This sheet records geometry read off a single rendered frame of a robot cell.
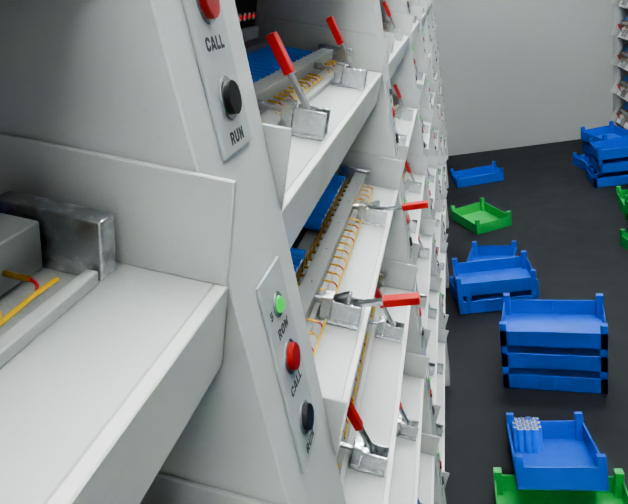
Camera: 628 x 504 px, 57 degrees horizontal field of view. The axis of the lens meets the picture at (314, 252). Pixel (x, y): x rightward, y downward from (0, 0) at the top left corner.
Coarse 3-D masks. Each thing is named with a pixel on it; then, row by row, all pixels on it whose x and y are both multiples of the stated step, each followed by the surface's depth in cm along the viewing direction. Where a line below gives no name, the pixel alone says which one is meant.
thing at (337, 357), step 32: (352, 160) 95; (384, 160) 94; (384, 192) 93; (384, 224) 81; (352, 256) 71; (352, 288) 64; (320, 352) 52; (352, 352) 53; (320, 384) 48; (352, 384) 49
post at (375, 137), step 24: (264, 0) 87; (288, 0) 87; (312, 0) 86; (336, 0) 85; (360, 0) 85; (264, 24) 89; (312, 24) 87; (360, 24) 86; (384, 72) 91; (384, 96) 90; (384, 120) 91; (360, 144) 94; (384, 144) 93; (408, 336) 107; (432, 432) 116
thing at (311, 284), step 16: (352, 192) 84; (352, 208) 81; (336, 224) 73; (352, 224) 77; (336, 240) 69; (320, 256) 64; (336, 256) 68; (320, 272) 61; (304, 288) 58; (320, 288) 60; (336, 288) 62; (304, 304) 55; (320, 336) 53
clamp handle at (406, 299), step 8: (384, 296) 56; (392, 296) 56; (400, 296) 55; (408, 296) 55; (416, 296) 55; (352, 304) 56; (360, 304) 56; (368, 304) 56; (376, 304) 56; (384, 304) 55; (392, 304) 55; (400, 304) 55; (408, 304) 55; (416, 304) 55
